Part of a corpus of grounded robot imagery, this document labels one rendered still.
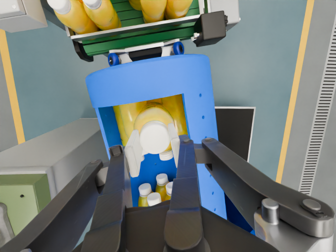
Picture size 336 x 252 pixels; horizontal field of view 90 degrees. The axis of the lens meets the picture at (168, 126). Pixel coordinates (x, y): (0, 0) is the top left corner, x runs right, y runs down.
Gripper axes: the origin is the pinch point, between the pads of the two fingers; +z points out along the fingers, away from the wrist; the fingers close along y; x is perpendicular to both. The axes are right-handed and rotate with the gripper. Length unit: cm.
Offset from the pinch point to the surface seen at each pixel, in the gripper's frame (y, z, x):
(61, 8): -15.5, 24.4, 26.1
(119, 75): -4.1, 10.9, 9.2
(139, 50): -1.0, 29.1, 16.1
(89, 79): -10.5, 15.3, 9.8
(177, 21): 11.1, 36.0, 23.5
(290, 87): 126, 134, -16
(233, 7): 34, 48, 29
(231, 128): 59, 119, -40
